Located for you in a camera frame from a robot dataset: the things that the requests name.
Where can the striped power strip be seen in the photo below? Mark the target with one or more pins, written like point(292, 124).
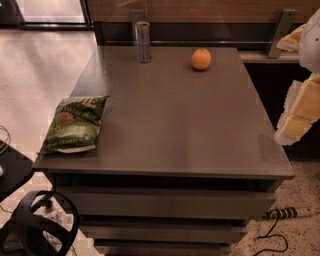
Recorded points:
point(288, 213)

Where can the orange fruit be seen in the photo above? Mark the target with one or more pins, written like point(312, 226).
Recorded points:
point(201, 59)

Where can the grey drawer cabinet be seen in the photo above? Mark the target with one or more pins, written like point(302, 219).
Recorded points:
point(184, 159)

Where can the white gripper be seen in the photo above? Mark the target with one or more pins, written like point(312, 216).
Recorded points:
point(311, 45)

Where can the black side table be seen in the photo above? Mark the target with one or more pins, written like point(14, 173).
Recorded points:
point(16, 171)

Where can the silver drink can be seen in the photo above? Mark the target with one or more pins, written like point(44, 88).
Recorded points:
point(142, 33)

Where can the green jalapeno chip bag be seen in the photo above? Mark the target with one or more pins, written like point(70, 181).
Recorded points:
point(76, 125)

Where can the grey metal wall bracket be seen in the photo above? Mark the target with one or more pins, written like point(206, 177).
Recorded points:
point(281, 29)

